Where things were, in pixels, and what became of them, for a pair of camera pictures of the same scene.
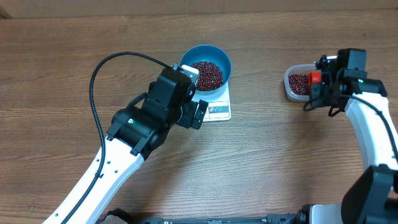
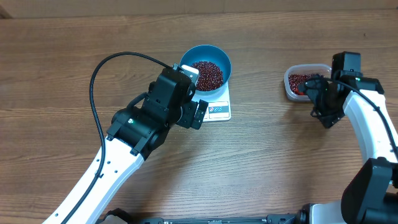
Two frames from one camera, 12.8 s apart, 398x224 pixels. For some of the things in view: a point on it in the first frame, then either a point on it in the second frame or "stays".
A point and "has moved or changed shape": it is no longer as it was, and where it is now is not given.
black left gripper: [190, 108] stays
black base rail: [119, 216] stays
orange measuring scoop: [314, 76] has moved or changed shape
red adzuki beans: [211, 77] stays
